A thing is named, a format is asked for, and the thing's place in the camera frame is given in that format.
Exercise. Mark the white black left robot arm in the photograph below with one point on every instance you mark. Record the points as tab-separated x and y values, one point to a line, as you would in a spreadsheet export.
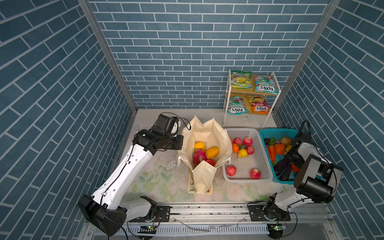
102	208

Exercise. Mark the purple eggplant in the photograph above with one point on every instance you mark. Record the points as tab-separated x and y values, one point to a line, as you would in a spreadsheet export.
281	166

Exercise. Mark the white wooden two-tier shelf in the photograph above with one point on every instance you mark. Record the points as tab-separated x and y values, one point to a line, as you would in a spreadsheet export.
233	92

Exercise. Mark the orange pumpkin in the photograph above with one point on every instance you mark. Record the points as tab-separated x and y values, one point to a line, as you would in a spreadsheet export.
280	149

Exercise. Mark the brown potato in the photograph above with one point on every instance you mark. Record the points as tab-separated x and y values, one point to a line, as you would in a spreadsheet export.
286	141

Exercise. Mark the yellow bell pepper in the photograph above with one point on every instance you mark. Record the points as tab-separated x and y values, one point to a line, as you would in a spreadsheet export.
288	148

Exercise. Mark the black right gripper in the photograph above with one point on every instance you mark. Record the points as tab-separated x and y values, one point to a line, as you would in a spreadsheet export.
289	156

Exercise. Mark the teal plastic basket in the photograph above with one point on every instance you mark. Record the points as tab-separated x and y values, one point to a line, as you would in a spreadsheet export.
272	137

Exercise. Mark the green Fox's candy bag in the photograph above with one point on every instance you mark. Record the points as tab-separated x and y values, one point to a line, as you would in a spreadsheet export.
236	106

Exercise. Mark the white plastic basket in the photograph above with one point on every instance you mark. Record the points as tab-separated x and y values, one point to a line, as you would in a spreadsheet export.
258	160

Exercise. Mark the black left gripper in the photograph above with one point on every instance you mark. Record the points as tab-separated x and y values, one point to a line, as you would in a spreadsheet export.
180	140

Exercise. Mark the cream canvas grocery bag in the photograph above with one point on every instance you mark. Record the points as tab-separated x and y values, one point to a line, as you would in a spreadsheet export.
206	147

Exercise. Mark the red tomato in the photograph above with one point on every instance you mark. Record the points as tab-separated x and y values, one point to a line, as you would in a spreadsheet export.
295	168

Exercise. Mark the green yellow candy bag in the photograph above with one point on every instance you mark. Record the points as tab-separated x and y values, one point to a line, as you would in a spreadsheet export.
241	79

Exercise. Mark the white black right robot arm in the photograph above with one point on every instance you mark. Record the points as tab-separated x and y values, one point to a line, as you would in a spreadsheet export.
316	181

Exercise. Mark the yellow lemon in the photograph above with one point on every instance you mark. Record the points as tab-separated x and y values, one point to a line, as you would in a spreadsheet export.
242	153

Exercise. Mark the orange carrot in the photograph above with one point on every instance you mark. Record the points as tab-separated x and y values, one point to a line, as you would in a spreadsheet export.
272	153

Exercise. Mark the orange Fox's candy bag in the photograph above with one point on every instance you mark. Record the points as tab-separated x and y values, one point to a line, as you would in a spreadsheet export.
258	104

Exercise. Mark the yellow mango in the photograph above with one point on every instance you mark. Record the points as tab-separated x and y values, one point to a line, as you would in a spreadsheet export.
200	145

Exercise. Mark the pink dragon fruit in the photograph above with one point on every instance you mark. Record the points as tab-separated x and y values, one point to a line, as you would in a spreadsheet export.
199	156

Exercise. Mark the red apple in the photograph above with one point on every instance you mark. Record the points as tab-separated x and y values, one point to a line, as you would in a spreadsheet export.
255	174
211	162
250	150
247	141
238	141
231	170

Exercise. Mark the small orange tangerine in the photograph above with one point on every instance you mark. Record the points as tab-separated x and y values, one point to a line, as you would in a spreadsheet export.
235	148

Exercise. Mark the teal Fox's candy bag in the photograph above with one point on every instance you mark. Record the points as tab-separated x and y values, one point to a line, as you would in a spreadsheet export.
265	84

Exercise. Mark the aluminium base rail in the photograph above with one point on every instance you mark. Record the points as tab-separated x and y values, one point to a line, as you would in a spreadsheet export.
223	221

